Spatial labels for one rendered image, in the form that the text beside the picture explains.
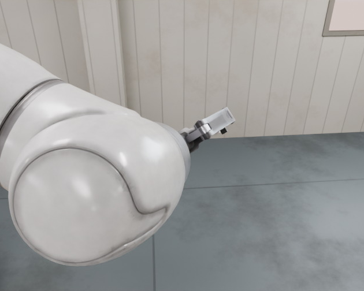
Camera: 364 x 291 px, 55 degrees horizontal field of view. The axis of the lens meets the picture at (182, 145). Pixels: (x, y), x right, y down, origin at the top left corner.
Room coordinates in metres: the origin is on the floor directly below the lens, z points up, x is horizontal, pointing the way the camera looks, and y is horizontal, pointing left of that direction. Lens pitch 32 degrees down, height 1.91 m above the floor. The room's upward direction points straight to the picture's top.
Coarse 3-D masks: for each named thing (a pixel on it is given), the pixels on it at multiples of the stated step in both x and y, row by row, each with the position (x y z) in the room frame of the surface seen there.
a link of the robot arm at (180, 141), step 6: (162, 126) 0.31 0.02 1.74; (168, 126) 0.33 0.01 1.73; (168, 132) 0.30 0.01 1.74; (174, 132) 0.32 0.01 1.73; (174, 138) 0.30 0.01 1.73; (180, 138) 0.32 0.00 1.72; (180, 144) 0.30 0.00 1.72; (186, 144) 0.33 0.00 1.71; (180, 150) 0.29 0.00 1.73; (186, 150) 0.31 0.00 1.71; (186, 156) 0.30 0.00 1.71; (186, 162) 0.29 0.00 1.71; (186, 168) 0.29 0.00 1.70; (186, 174) 0.29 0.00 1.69
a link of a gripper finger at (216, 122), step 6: (216, 114) 0.43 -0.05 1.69; (222, 114) 0.45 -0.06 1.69; (228, 114) 0.46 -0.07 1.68; (198, 120) 0.39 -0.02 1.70; (204, 120) 0.40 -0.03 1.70; (210, 120) 0.41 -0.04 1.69; (216, 120) 0.42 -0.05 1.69; (222, 120) 0.43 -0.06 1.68; (228, 120) 0.44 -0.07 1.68; (234, 120) 0.46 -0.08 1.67; (198, 126) 0.39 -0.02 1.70; (210, 126) 0.40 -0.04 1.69; (216, 126) 0.41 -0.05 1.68; (222, 126) 0.42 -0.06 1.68; (210, 132) 0.39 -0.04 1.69; (216, 132) 0.40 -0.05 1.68; (204, 138) 0.38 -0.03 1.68
